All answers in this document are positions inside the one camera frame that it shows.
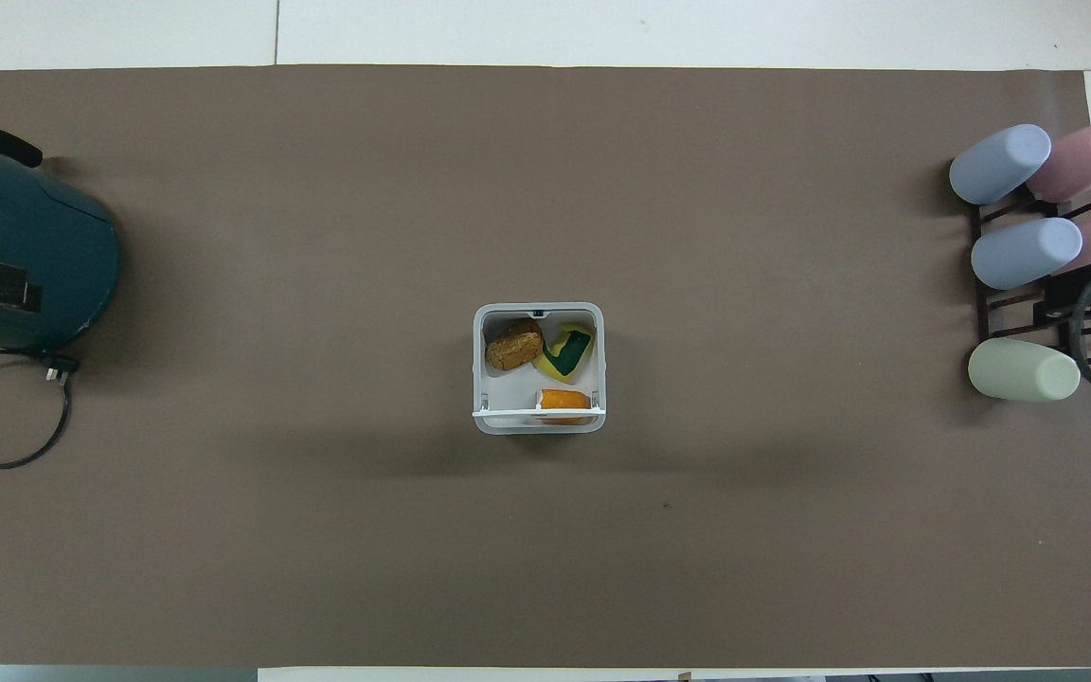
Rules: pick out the pale green cup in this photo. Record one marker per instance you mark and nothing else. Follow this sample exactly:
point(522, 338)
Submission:
point(1023, 370)

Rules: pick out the white square trash bin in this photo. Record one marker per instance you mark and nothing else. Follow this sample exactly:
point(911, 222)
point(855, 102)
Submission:
point(508, 388)

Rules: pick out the blue cup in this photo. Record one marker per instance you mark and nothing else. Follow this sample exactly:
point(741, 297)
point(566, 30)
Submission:
point(998, 166)
point(1025, 252)

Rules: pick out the brown bread piece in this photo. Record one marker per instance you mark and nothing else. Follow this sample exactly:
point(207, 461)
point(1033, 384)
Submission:
point(513, 346)

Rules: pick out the dark teal electric kettle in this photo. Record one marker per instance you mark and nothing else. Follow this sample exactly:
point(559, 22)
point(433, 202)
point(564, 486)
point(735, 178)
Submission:
point(44, 246)

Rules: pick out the yellow and green sponge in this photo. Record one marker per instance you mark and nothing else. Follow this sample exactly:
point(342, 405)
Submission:
point(568, 352)

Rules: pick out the dark brown cup rack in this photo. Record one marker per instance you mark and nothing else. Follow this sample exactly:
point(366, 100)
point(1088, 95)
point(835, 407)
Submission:
point(985, 313)

